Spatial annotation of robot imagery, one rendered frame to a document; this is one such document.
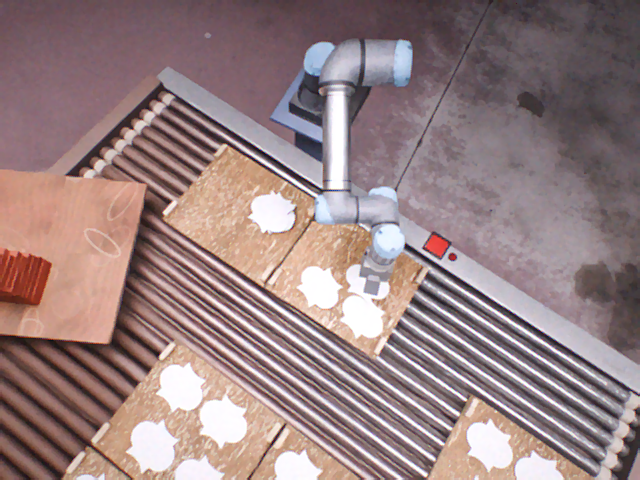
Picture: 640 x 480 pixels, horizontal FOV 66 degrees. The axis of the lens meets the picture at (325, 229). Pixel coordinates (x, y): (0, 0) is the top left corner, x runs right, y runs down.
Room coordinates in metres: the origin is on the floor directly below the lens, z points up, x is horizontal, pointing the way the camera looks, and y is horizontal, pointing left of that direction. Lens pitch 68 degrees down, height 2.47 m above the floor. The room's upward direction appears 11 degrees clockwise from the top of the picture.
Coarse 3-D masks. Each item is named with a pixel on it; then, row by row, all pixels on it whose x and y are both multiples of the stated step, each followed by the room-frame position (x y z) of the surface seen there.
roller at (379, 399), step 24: (144, 240) 0.48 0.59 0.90; (192, 264) 0.43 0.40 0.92; (216, 288) 0.36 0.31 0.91; (264, 312) 0.32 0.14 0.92; (288, 336) 0.26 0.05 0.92; (312, 360) 0.20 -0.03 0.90; (336, 360) 0.21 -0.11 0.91; (360, 384) 0.15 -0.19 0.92; (384, 408) 0.10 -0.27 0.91; (432, 432) 0.06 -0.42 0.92
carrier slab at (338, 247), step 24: (312, 240) 0.58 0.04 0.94; (336, 240) 0.59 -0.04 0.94; (360, 240) 0.61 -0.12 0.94; (288, 264) 0.48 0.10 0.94; (312, 264) 0.50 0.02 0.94; (336, 264) 0.51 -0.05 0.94; (360, 264) 0.53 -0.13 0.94; (408, 264) 0.56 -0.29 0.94; (288, 288) 0.40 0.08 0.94; (408, 288) 0.48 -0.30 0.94; (312, 312) 0.34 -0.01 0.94; (336, 312) 0.35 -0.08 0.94; (360, 336) 0.29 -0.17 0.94; (384, 336) 0.31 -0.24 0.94
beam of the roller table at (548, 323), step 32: (192, 96) 1.06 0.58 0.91; (224, 128) 0.96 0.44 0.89; (256, 128) 0.98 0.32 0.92; (288, 160) 0.87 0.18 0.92; (352, 192) 0.79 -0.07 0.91; (416, 224) 0.72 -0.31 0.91; (480, 288) 0.53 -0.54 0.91; (512, 288) 0.55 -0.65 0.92; (544, 320) 0.46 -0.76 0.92; (576, 352) 0.38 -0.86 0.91; (608, 352) 0.40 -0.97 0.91
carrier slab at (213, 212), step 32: (224, 160) 0.81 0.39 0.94; (192, 192) 0.67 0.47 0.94; (224, 192) 0.69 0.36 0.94; (256, 192) 0.71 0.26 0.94; (288, 192) 0.74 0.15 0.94; (192, 224) 0.56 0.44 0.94; (224, 224) 0.58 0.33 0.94; (256, 224) 0.60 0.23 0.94; (224, 256) 0.47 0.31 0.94; (256, 256) 0.49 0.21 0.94
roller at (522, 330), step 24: (168, 96) 1.04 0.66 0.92; (192, 120) 0.97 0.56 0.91; (240, 144) 0.90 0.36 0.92; (312, 192) 0.76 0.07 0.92; (432, 264) 0.58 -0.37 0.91; (456, 288) 0.51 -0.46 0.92; (504, 312) 0.46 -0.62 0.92; (528, 336) 0.40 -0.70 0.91; (576, 360) 0.35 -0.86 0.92; (600, 384) 0.29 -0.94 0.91
